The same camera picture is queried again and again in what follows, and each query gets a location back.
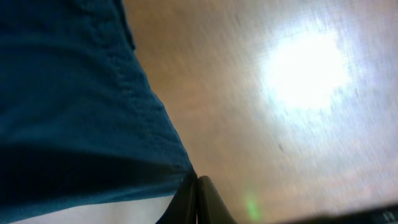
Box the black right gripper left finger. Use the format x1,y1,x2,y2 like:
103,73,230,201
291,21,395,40
156,174,197,224

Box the navy blue shorts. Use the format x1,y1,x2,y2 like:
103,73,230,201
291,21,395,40
1,0,193,223

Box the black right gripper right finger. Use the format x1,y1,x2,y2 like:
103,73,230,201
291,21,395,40
197,175,237,224

